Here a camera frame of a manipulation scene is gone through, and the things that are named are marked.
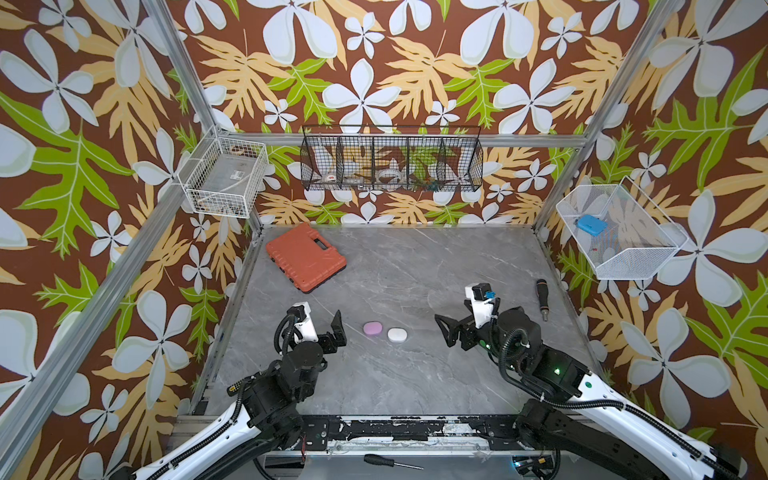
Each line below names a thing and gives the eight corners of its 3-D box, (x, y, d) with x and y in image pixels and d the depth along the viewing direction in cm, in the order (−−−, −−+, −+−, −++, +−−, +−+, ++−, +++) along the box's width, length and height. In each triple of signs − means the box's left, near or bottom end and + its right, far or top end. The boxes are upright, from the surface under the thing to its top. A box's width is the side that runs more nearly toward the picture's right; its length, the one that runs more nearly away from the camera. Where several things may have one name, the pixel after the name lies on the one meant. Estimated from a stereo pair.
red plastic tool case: (304, 296, 101) (301, 288, 97) (267, 252, 114) (263, 243, 110) (347, 267, 109) (346, 259, 105) (308, 229, 122) (306, 220, 118)
